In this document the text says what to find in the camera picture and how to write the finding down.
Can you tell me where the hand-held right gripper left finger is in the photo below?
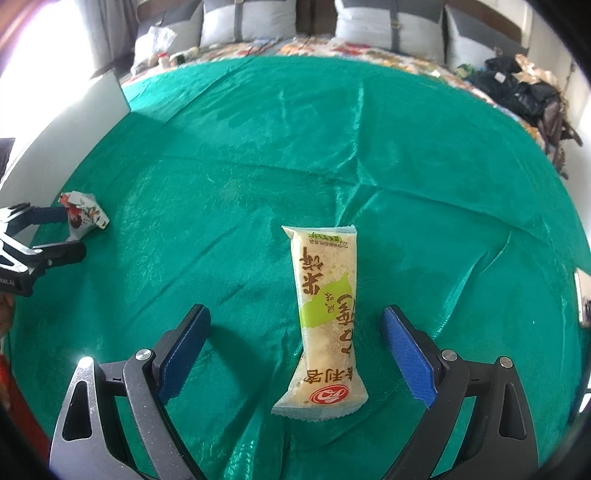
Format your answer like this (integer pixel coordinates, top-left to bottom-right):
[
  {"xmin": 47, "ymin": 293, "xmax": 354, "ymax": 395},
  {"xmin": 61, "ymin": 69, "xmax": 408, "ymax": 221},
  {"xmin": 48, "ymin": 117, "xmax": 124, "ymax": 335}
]
[{"xmin": 50, "ymin": 304, "xmax": 212, "ymax": 480}]

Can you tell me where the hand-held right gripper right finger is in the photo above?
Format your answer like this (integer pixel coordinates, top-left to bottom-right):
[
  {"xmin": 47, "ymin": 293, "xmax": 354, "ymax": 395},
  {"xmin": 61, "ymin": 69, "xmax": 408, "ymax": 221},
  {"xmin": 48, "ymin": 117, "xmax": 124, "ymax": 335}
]
[{"xmin": 381, "ymin": 305, "xmax": 539, "ymax": 480}]

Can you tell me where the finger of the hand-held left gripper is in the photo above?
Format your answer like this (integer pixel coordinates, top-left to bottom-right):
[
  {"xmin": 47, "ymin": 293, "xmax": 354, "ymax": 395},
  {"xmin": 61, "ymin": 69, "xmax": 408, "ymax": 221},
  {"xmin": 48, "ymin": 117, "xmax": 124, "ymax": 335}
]
[
  {"xmin": 0, "ymin": 239, "xmax": 88, "ymax": 278},
  {"xmin": 0, "ymin": 202, "xmax": 71, "ymax": 240}
]

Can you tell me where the white red-fruit snack packet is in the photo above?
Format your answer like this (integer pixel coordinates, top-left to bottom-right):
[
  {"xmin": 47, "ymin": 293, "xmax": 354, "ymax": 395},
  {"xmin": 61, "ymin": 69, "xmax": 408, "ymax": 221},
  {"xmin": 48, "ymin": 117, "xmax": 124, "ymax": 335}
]
[{"xmin": 59, "ymin": 191, "xmax": 110, "ymax": 241}]

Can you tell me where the white cardboard box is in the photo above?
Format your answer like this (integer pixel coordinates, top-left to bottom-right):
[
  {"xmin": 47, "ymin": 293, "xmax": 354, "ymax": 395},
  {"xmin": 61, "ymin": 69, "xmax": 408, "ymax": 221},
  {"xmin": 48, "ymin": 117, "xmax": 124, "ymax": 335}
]
[{"xmin": 0, "ymin": 68, "xmax": 132, "ymax": 217}]

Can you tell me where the beige rice cracker packet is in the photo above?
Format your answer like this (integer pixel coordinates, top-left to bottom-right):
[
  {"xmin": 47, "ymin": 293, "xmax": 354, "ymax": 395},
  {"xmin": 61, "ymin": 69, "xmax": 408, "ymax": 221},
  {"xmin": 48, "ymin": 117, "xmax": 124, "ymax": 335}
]
[{"xmin": 271, "ymin": 224, "xmax": 369, "ymax": 424}]

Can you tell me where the person's left hand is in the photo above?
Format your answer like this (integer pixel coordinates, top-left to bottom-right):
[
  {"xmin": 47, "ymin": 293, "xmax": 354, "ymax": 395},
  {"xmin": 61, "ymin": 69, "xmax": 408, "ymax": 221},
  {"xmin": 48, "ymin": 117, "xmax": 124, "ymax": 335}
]
[{"xmin": 0, "ymin": 294, "xmax": 16, "ymax": 339}]

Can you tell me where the white flat device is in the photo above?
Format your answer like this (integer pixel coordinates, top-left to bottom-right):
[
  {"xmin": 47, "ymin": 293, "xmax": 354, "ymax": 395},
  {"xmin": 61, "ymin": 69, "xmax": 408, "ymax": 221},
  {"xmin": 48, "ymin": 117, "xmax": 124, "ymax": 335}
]
[{"xmin": 574, "ymin": 270, "xmax": 591, "ymax": 329}]

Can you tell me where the green cloth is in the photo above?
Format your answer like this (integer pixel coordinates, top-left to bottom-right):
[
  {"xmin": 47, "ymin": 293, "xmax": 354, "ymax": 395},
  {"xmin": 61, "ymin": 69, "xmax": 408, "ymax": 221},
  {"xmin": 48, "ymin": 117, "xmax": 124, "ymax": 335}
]
[{"xmin": 4, "ymin": 55, "xmax": 591, "ymax": 480}]

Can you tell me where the grey curtain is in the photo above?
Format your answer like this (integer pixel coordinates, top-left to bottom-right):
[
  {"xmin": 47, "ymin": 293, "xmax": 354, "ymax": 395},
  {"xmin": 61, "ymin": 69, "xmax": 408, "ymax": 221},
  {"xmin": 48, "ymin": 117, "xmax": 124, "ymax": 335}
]
[{"xmin": 74, "ymin": 0, "xmax": 139, "ymax": 80}]

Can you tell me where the clear plastic bag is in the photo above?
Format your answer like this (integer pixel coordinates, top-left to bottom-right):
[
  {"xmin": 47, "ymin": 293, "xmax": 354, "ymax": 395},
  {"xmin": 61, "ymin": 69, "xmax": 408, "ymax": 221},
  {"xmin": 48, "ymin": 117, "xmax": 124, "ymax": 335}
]
[{"xmin": 131, "ymin": 25, "xmax": 179, "ymax": 77}]

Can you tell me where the grey two-tone pillow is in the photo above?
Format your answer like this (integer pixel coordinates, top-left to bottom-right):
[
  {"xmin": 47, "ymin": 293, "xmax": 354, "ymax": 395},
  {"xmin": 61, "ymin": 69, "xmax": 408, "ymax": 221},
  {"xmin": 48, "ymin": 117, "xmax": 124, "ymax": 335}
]
[
  {"xmin": 444, "ymin": 4, "xmax": 528, "ymax": 71},
  {"xmin": 334, "ymin": 0, "xmax": 447, "ymax": 62},
  {"xmin": 202, "ymin": 0, "xmax": 297, "ymax": 45},
  {"xmin": 137, "ymin": 0, "xmax": 205, "ymax": 49}
]

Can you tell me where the black clothes pile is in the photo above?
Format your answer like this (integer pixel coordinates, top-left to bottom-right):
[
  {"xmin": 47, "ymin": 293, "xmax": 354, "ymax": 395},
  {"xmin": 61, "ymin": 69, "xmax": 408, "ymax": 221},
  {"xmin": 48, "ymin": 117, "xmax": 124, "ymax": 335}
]
[{"xmin": 466, "ymin": 55, "xmax": 583, "ymax": 179}]

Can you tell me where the beige cloth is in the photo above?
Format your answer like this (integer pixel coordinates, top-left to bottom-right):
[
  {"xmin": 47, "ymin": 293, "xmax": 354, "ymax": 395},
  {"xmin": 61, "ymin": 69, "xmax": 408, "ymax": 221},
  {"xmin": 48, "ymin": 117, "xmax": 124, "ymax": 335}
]
[{"xmin": 514, "ymin": 54, "xmax": 562, "ymax": 86}]

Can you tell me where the floral bedsheet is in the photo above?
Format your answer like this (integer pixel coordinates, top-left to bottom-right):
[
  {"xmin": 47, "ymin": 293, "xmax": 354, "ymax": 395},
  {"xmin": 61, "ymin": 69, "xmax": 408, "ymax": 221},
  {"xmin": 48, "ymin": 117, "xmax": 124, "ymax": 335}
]
[{"xmin": 122, "ymin": 37, "xmax": 546, "ymax": 148}]

